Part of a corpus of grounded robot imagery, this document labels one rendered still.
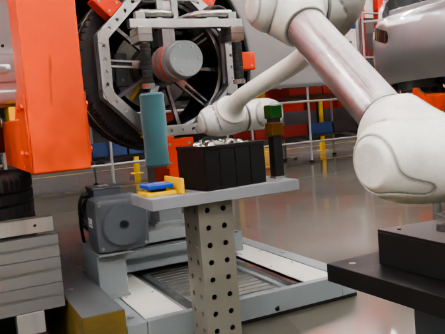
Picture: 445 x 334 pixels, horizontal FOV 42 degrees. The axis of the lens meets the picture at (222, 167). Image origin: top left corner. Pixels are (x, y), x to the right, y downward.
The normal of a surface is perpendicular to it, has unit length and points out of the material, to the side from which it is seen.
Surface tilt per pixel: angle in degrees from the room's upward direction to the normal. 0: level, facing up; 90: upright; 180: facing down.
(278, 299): 90
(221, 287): 90
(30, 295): 90
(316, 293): 90
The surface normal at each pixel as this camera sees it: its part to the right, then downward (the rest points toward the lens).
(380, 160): -0.91, 0.15
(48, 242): 0.44, 0.04
